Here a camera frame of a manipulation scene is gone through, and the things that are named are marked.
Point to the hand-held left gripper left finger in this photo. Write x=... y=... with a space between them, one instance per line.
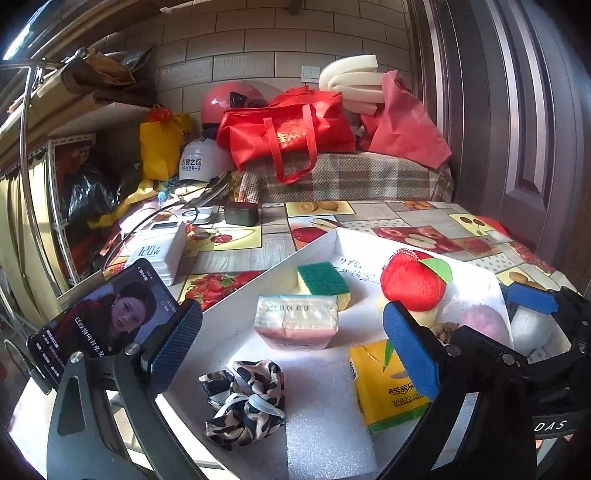
x=175 y=341

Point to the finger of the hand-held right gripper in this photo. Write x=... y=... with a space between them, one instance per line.
x=475 y=339
x=531 y=297

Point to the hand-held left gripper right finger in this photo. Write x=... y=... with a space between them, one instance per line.
x=411 y=346

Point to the pale pink soft ball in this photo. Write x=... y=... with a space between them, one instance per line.
x=485 y=318

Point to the white foam ball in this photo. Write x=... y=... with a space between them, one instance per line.
x=531 y=327

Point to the brown walnut toy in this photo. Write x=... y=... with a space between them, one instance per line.
x=445 y=331

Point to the white cardboard box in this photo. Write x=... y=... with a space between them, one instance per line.
x=221 y=332

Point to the yellow tissue pack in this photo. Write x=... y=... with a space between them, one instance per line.
x=383 y=392

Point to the red plush apple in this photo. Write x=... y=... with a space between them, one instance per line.
x=411 y=281

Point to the leopard print scrunchie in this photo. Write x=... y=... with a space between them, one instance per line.
x=249 y=383

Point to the green and yellow sponge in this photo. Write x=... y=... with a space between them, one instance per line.
x=318 y=277

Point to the pink tissue pack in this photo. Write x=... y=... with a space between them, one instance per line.
x=295 y=318

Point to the black smartphone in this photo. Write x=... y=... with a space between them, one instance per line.
x=106 y=314

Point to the white charger block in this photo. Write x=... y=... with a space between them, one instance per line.
x=157 y=254

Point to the white foam sheet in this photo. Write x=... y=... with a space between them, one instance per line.
x=323 y=424

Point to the small dark box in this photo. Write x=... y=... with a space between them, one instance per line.
x=240 y=214

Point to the black plastic bag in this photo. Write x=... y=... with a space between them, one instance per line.
x=92 y=189

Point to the plaid bench cover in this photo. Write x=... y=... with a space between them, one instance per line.
x=351 y=175

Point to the panelled metal door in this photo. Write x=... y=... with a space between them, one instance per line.
x=508 y=115

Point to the white helmet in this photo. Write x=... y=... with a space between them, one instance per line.
x=203 y=159

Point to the yellow bag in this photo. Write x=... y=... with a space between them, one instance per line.
x=159 y=147

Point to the red cloth bag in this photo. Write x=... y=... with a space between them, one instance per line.
x=401 y=124

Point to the metal shelf rack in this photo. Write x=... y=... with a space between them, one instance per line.
x=55 y=152

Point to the red tote bag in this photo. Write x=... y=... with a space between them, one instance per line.
x=286 y=129

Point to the pink helmet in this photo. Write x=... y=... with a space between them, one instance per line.
x=221 y=99

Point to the white foam roll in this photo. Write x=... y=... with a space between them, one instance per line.
x=351 y=78

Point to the white wall switch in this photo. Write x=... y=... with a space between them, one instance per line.
x=310 y=74

